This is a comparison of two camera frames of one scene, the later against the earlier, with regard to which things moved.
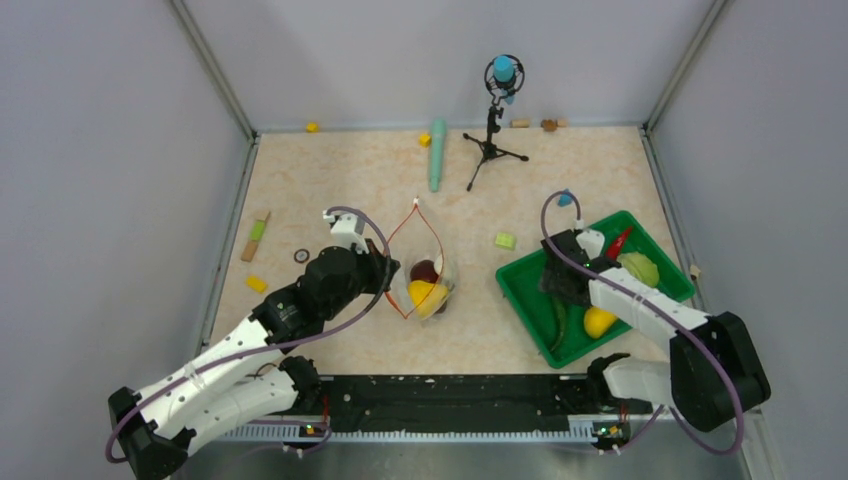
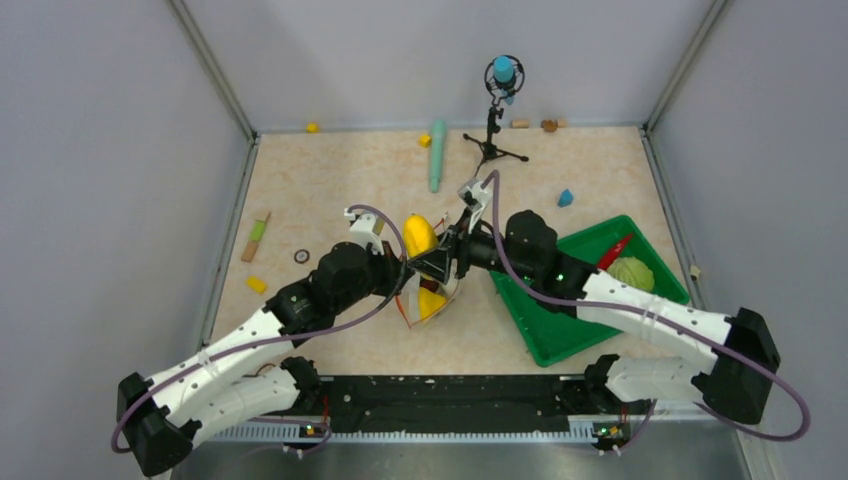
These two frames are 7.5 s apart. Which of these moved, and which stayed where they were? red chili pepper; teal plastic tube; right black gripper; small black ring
Moved: right black gripper
Stayed: teal plastic tube; red chili pepper; small black ring
